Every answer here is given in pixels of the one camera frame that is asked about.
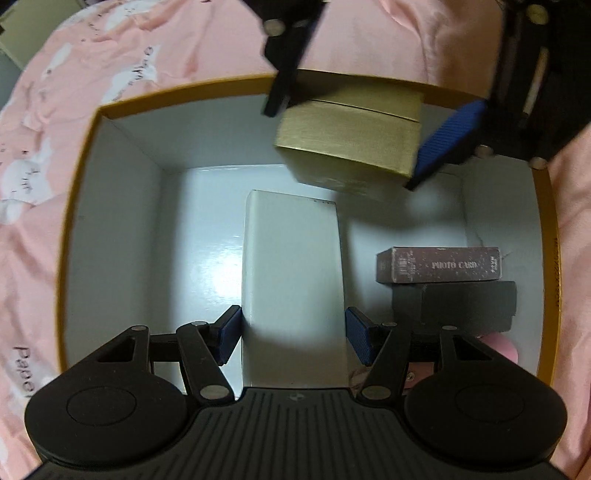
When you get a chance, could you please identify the pink printed blanket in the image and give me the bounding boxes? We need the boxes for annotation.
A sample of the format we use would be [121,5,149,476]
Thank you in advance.
[0,0,591,480]

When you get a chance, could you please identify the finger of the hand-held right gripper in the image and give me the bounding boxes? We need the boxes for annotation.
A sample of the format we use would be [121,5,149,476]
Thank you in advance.
[405,99,491,191]
[245,0,331,117]

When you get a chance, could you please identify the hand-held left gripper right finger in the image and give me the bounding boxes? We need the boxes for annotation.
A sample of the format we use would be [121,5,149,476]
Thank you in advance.
[345,306,502,402]

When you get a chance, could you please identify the long silver white box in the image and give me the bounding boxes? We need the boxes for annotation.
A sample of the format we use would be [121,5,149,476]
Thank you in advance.
[240,189,352,389]

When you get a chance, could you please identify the grey plush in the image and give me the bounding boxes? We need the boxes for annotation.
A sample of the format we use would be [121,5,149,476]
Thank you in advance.
[405,333,519,389]

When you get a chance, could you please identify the gold gift box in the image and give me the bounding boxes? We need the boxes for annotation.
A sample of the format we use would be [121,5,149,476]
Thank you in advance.
[274,69,426,205]

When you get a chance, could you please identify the orange cardboard box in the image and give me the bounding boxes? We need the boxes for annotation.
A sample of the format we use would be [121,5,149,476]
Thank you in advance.
[58,69,562,389]

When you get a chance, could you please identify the dark red card box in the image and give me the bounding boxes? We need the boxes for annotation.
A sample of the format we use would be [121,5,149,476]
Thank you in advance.
[375,246,502,285]

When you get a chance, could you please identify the dark grey box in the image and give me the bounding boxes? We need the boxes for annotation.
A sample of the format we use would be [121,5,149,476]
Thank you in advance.
[392,281,518,334]

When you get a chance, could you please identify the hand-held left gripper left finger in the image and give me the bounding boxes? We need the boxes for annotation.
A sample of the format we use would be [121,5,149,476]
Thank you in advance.
[95,305,243,405]

